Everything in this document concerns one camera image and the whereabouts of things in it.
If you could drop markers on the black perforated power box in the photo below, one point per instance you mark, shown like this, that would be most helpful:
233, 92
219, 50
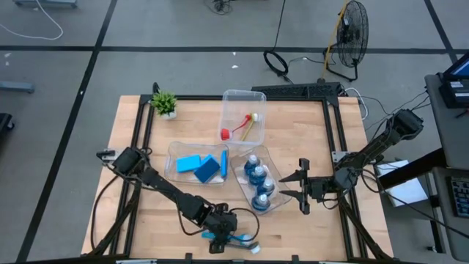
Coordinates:
293, 89

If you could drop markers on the black keyboard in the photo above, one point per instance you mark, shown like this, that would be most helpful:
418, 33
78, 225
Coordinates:
458, 196

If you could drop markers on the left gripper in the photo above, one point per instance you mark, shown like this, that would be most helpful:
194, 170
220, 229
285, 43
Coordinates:
221, 221

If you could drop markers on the open laptop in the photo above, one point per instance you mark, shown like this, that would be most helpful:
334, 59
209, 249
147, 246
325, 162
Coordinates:
456, 78

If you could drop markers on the blue scrub sponge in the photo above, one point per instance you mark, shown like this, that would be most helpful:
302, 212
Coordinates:
207, 171
224, 164
188, 163

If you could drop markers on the white paper sheet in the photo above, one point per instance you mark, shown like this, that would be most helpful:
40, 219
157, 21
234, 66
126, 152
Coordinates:
403, 190

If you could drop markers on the blue dish brush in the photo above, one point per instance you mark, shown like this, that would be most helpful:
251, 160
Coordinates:
207, 234

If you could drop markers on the small green potted plant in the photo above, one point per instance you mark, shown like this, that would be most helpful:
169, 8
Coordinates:
165, 104

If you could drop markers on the grey floor bar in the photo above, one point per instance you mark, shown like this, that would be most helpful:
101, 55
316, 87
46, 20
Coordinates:
16, 87

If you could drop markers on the clear rounded plastic tray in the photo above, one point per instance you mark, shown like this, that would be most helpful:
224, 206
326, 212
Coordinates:
176, 176
282, 198

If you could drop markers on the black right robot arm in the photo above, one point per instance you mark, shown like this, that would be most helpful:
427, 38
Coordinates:
381, 143

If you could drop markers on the yellow dish brush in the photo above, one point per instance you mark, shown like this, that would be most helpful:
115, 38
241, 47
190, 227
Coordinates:
254, 117

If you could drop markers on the black object at floor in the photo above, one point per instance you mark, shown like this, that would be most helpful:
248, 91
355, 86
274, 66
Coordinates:
4, 122

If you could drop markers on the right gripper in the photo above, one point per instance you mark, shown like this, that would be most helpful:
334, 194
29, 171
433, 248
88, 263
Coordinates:
318, 187

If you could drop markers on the red dish brush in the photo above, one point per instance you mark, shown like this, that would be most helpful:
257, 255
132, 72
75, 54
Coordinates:
225, 134

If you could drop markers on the grey equipment cart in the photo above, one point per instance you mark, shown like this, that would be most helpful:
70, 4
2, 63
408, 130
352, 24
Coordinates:
448, 139

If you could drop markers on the black diagonal beam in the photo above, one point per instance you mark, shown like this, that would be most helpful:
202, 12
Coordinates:
410, 170

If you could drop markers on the black aluminium table frame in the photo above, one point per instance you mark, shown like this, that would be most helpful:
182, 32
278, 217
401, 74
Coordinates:
198, 97

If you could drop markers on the blue dish soap bottle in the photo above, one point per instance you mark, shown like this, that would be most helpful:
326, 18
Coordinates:
252, 164
261, 201
258, 175
266, 186

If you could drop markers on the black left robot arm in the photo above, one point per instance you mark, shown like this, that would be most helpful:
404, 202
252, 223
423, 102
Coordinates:
165, 185

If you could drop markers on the clear rectangular plastic bin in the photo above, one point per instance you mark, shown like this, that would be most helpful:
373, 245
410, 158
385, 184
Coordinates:
253, 102

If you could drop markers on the black floor fan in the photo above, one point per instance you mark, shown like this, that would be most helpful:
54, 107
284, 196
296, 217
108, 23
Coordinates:
351, 36

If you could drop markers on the grey dish brush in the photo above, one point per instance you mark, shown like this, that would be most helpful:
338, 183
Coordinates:
255, 249

